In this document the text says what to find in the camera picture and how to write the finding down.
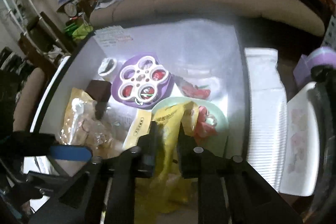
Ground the yellow snack packet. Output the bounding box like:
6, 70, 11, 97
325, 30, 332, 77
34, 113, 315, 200
122, 101, 199, 219

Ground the green plate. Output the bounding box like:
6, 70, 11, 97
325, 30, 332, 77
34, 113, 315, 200
152, 97, 228, 156

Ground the white appliance with remote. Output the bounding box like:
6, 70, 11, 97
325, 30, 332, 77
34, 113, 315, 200
279, 82, 334, 197

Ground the purple flower tray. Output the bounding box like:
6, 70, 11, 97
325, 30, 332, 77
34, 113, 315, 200
111, 53, 174, 110

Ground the black storage box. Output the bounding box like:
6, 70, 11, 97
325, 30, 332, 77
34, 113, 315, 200
29, 16, 250, 188

